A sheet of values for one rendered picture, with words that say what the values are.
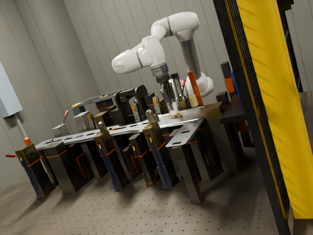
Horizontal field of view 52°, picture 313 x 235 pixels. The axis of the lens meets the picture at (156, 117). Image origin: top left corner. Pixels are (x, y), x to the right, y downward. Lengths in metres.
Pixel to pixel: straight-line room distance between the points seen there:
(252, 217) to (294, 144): 0.36
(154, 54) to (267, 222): 0.95
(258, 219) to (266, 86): 0.53
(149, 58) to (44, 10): 3.39
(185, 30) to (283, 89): 1.25
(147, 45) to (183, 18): 0.57
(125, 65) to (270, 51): 0.88
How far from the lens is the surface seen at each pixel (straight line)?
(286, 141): 1.14
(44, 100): 5.02
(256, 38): 1.04
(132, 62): 1.71
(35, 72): 5.05
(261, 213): 1.35
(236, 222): 1.34
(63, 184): 2.22
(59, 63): 4.95
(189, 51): 2.34
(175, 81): 1.90
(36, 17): 5.05
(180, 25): 2.20
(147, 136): 1.62
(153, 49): 1.68
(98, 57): 5.13
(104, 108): 2.40
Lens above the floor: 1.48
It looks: 14 degrees down
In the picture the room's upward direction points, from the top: 20 degrees counter-clockwise
